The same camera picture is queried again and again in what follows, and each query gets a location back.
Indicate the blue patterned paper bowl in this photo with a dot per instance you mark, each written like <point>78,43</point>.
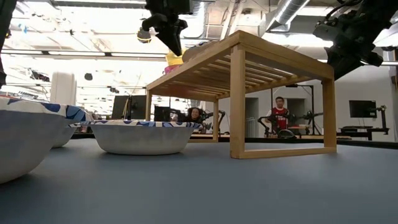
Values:
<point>63,137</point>
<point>194,53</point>
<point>25,140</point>
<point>140,140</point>

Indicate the silver ventilation duct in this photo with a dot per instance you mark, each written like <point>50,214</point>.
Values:
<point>199,18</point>
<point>287,12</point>

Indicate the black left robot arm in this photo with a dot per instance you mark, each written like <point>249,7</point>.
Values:
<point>6,15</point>

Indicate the black background desk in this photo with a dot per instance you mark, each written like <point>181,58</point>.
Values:
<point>363,130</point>

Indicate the yellow plastic bowl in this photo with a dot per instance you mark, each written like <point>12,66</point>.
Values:
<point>173,59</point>

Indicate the person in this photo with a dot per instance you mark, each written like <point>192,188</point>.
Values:
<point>195,114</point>
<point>280,113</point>

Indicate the black wall monitor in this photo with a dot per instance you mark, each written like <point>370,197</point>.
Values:
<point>362,109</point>

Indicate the wooden slatted shelf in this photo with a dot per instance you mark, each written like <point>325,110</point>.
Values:
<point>237,93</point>

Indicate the black desk monitor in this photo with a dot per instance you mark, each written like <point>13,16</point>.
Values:
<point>119,107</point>
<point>140,107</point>

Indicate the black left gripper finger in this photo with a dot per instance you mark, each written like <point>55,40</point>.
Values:
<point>172,37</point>
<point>183,29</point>

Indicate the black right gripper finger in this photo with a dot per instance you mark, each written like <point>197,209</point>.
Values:
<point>351,65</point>
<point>335,62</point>

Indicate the white cylindrical column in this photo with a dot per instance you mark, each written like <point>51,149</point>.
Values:
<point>63,88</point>

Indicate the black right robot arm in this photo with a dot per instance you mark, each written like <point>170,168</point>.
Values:
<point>385,12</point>

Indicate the black yellow hanging camera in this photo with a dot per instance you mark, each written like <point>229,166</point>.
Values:
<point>143,36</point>

